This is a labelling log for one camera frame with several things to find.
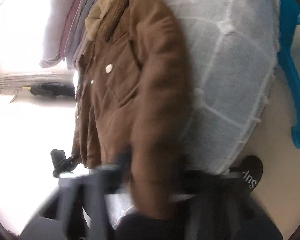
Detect blue plastic stool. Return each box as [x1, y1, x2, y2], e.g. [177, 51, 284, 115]
[278, 0, 300, 149]

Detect brown coat with fleece collar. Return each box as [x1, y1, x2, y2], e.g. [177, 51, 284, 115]
[72, 0, 191, 219]

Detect large grey pillow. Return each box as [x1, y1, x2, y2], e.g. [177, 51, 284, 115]
[40, 0, 75, 68]

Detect dark clothes hanging on wall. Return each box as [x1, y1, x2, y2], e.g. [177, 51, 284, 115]
[22, 82, 75, 99]

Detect black slipper with white text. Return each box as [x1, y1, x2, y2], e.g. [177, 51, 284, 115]
[230, 155, 263, 193]

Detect stack of folded quilts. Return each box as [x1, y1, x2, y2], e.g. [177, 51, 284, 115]
[59, 0, 97, 71]

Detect grey checked bed cover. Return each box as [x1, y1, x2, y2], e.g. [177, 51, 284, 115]
[164, 0, 279, 174]

